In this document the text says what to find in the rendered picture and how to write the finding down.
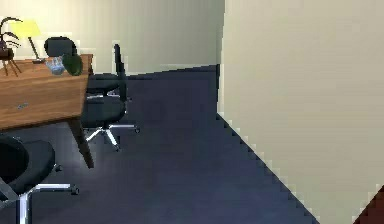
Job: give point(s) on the dark potted house plant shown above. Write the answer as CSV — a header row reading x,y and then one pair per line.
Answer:
x,y
6,50

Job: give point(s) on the brown wooden desk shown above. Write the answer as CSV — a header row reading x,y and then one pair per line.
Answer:
x,y
43,96

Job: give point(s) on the yellow shade desk lamp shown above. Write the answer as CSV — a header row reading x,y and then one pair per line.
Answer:
x,y
26,29

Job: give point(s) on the dark green round object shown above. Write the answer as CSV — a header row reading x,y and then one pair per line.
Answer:
x,y
72,64

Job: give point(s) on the black office chair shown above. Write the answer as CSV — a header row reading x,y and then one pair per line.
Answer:
x,y
105,108
23,166
59,46

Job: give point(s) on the small grey flat object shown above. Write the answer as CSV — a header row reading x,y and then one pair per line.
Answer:
x,y
22,106

